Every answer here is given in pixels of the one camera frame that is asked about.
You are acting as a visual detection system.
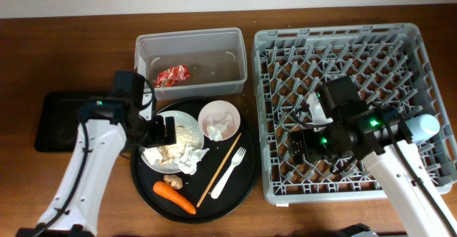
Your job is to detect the peanut shells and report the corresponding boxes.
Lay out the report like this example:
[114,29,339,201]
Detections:
[158,145,181,165]

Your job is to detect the rice pile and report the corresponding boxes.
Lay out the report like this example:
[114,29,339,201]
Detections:
[172,124,203,155]

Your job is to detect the grey plate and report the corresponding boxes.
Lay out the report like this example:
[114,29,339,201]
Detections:
[140,111,204,174]

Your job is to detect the brown ginger piece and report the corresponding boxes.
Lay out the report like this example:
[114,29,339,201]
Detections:
[164,174,183,190]

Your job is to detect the orange carrot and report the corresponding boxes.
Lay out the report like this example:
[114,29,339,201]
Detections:
[153,181,196,215]

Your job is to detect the red snack wrapper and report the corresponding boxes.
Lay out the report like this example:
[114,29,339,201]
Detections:
[153,65,190,88]

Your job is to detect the pink bowl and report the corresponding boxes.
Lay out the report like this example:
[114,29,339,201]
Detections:
[198,100,241,141]

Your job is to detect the wooden chopstick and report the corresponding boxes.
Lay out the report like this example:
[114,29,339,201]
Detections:
[196,133,246,208]

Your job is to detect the white plastic fork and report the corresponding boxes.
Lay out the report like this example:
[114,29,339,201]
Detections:
[210,147,246,199]

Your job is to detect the light blue cup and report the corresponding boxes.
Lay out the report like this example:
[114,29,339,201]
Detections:
[406,114,441,144]

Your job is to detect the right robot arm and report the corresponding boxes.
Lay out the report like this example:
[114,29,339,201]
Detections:
[288,76,456,236]

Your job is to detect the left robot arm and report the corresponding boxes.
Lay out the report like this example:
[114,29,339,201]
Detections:
[16,71,176,236]

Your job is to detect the grey dishwasher rack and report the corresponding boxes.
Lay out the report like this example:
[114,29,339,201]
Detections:
[251,24,456,205]

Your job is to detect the round black tray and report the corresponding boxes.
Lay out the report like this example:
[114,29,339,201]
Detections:
[131,114,261,223]

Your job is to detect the clear plastic bin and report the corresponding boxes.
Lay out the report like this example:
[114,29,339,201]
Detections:
[134,28,248,101]

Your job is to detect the black rectangular tray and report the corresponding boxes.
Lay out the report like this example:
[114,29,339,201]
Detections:
[34,91,114,153]

